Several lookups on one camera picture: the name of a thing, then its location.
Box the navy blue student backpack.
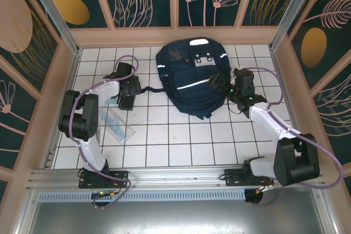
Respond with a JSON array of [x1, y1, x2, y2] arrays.
[[145, 37, 234, 121]]

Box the clear pencil case blue pens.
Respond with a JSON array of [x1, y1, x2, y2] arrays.
[[98, 105, 137, 145]]

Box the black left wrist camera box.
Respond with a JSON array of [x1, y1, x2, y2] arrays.
[[114, 63, 133, 78]]

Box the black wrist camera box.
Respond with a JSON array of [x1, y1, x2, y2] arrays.
[[234, 69, 255, 90], [114, 63, 133, 78]]

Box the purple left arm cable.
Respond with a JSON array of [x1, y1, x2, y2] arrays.
[[70, 55, 141, 210]]

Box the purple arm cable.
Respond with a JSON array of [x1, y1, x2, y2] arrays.
[[70, 55, 141, 210], [234, 67, 345, 208]]

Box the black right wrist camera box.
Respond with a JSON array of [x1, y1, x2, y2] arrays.
[[234, 69, 255, 90]]

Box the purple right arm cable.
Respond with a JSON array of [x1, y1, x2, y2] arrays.
[[234, 67, 345, 208]]

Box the aluminium side rail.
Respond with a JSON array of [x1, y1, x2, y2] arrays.
[[270, 49, 310, 167], [41, 49, 83, 169]]

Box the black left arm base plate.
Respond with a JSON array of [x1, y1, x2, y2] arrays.
[[78, 170, 129, 189]]

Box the yellow oval feather wall panel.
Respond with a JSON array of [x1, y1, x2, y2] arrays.
[[43, 0, 115, 30]]

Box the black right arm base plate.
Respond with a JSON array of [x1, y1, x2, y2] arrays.
[[224, 168, 245, 187]]

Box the yellow oval leaf wall panel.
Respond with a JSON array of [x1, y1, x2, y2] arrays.
[[289, 0, 351, 89]]

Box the aluminium front rail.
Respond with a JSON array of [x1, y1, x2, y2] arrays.
[[26, 165, 326, 191]]

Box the aluminium corner post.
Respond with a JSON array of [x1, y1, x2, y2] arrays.
[[23, 0, 83, 54], [268, 0, 321, 52]]

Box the small circuit board with wires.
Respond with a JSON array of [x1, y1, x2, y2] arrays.
[[91, 189, 119, 199]]

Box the slotted grey cable duct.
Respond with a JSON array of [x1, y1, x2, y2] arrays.
[[38, 190, 247, 202]]

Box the pink leaf outline wall panel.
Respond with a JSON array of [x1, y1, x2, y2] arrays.
[[312, 80, 351, 168]]

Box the single pink flower wall panel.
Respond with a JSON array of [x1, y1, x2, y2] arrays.
[[0, 66, 39, 169]]

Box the large cream circle wall panel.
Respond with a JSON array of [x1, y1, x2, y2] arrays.
[[0, 0, 60, 94]]

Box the grey metal base plate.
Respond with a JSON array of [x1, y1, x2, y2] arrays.
[[16, 199, 339, 234]]

